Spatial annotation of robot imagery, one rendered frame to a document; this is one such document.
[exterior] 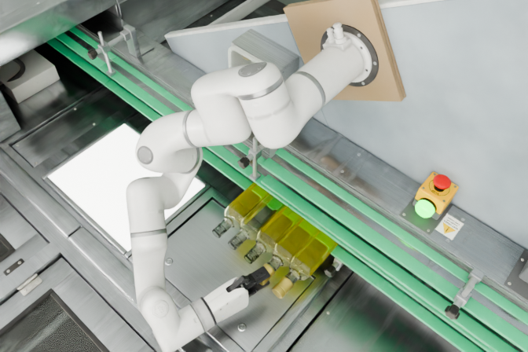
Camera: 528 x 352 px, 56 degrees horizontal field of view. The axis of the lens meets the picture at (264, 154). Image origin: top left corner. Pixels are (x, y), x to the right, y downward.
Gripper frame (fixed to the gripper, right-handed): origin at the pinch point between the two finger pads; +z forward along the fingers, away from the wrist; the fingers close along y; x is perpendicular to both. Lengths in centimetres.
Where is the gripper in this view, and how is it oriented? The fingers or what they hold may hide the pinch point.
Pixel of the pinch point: (260, 278)
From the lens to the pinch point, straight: 130.1
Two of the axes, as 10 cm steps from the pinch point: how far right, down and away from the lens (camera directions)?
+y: 0.2, -6.3, -7.8
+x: -5.6, -6.6, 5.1
